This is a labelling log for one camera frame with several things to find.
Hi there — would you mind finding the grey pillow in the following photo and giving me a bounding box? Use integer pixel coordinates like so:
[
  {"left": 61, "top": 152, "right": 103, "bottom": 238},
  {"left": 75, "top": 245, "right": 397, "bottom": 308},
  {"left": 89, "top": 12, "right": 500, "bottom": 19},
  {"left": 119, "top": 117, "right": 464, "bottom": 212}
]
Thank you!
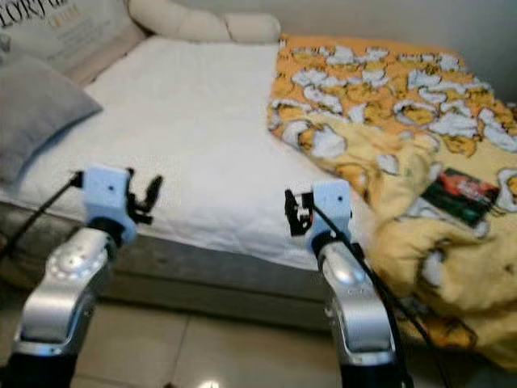
[{"left": 0, "top": 53, "right": 104, "bottom": 187}]

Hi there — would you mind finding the yellow orange duck print blanket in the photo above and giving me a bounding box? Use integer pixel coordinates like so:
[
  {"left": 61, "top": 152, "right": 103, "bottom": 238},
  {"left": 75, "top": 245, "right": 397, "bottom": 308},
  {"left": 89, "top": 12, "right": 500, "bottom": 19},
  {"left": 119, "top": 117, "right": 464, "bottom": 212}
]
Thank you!
[{"left": 268, "top": 34, "right": 517, "bottom": 373}]

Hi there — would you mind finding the dark red green book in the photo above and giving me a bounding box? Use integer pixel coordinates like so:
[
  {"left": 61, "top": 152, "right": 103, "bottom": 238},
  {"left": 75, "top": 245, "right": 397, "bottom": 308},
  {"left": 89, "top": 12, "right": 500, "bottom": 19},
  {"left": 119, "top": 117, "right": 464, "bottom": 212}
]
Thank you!
[{"left": 420, "top": 166, "right": 502, "bottom": 227}]

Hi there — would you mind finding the white quilted mattress pad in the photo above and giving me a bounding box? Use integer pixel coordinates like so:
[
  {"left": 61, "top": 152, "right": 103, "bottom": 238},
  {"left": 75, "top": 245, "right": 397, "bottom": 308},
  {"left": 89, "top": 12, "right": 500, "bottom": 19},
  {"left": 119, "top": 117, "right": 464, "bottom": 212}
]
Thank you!
[{"left": 0, "top": 36, "right": 372, "bottom": 272}]

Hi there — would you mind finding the grey quilted mattress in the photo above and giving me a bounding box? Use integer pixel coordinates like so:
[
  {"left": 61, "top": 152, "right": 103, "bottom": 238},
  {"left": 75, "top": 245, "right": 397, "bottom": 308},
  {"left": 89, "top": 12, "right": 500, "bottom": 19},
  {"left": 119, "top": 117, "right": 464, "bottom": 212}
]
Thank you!
[{"left": 0, "top": 202, "right": 380, "bottom": 332}]

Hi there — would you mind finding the beige bolster pillow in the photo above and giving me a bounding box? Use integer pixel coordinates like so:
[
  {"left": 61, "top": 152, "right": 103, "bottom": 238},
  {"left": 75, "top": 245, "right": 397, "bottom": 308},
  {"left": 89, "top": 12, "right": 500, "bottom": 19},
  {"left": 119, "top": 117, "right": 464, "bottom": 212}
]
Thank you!
[{"left": 128, "top": 0, "right": 282, "bottom": 45}]

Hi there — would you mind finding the grey printed headboard cushion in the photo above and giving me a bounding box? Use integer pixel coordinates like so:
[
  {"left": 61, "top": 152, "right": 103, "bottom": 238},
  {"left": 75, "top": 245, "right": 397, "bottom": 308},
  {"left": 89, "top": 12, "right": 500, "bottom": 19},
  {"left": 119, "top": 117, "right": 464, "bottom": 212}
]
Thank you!
[{"left": 0, "top": 0, "right": 142, "bottom": 86}]

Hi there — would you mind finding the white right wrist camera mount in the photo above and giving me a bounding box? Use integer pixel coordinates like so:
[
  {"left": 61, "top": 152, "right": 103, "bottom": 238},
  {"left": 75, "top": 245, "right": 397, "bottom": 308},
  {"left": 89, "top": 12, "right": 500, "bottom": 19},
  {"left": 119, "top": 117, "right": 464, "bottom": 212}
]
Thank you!
[{"left": 311, "top": 179, "right": 354, "bottom": 239}]

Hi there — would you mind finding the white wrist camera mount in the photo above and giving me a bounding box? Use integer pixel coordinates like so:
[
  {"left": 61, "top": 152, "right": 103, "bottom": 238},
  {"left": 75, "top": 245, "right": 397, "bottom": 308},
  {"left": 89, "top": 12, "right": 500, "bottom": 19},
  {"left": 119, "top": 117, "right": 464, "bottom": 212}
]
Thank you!
[
  {"left": 85, "top": 166, "right": 134, "bottom": 243},
  {"left": 311, "top": 179, "right": 354, "bottom": 239}
]

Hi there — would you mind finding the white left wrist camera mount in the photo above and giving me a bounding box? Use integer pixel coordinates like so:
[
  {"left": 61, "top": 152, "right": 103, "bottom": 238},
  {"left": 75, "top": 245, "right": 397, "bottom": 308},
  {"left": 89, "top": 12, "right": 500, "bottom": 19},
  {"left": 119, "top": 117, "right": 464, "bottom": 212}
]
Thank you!
[{"left": 85, "top": 166, "right": 134, "bottom": 243}]

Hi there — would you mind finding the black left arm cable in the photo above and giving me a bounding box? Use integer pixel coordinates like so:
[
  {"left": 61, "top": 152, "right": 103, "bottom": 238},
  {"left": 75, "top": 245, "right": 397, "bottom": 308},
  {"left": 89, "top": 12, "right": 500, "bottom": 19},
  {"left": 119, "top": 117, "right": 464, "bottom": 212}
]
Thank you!
[{"left": 0, "top": 172, "right": 88, "bottom": 259}]

